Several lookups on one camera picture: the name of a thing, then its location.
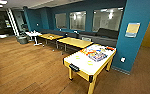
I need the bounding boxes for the wooden yellow table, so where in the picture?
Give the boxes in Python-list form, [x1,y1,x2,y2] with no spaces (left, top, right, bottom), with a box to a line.
[56,36,94,55]
[37,33,65,48]

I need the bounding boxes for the white illuminated table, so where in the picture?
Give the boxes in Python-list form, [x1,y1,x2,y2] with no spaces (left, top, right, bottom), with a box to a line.
[62,43,118,94]

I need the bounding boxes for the interior glass window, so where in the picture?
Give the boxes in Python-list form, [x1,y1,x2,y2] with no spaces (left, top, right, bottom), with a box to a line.
[54,12,68,30]
[92,7,125,33]
[69,10,87,32]

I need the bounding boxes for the dark long sofa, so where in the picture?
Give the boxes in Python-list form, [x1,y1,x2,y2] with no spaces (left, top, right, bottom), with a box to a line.
[39,27,121,48]

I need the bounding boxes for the small white table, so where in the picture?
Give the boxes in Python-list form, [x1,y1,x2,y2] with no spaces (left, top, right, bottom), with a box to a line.
[24,30,43,46]

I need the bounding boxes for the white pillar socket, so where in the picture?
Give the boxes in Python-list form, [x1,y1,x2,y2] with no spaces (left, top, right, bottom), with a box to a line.
[120,56,127,64]

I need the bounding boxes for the grey round bin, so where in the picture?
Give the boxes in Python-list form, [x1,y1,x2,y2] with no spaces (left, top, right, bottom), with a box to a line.
[16,34,29,45]

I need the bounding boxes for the beige framed wall notice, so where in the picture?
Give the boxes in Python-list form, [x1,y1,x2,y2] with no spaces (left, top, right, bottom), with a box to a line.
[124,22,141,39]

